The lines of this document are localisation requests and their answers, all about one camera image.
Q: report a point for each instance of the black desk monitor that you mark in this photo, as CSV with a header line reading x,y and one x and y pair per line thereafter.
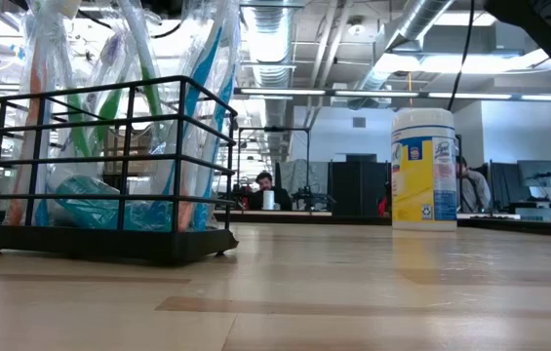
x,y
504,180

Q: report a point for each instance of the silver diagonal ventilation duct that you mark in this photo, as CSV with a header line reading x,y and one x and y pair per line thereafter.
x,y
402,29

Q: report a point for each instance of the dark background desk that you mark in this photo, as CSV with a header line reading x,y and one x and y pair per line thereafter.
x,y
523,225

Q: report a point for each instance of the white cup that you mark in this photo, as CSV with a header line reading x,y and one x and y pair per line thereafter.
x,y
268,200

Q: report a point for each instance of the thin black gantry frame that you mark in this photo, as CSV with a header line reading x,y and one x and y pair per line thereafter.
x,y
275,129

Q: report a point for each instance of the dark background table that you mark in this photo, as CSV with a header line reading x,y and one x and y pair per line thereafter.
x,y
299,214

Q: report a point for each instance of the purple white toothbrush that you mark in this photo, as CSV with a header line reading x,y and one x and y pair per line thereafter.
x,y
111,49

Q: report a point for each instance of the brown cardboard box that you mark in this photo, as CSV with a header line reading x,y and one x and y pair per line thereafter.
x,y
136,146

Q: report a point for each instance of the green white toothbrush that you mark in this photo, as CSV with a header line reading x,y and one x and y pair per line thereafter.
x,y
79,134
109,108
150,92

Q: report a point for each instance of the yellow Lysol wipes canister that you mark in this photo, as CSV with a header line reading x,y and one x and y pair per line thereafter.
x,y
423,180

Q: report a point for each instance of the silver spiral ventilation duct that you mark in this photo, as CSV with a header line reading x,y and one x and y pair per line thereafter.
x,y
270,39

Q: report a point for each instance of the black partition panel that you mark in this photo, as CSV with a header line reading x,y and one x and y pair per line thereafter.
x,y
358,187

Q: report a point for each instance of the blue white toothbrush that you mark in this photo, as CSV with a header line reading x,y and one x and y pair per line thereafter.
x,y
204,68
43,214
221,112

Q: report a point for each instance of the person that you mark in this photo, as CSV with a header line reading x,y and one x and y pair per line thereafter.
x,y
472,187
383,206
265,183

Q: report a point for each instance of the blue-lit desk monitor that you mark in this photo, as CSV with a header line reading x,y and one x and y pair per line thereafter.
x,y
540,171

